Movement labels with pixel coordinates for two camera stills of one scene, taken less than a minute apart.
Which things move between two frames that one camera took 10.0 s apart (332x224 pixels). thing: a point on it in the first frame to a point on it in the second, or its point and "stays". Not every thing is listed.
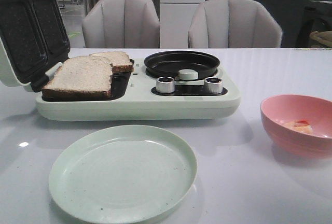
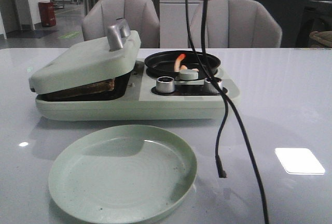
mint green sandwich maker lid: (34, 39) to (99, 58)
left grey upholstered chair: (121, 21) stays
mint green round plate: (123, 175) stays
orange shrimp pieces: (302, 126) to (178, 67)
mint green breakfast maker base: (134, 98) stays
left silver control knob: (165, 84) stays
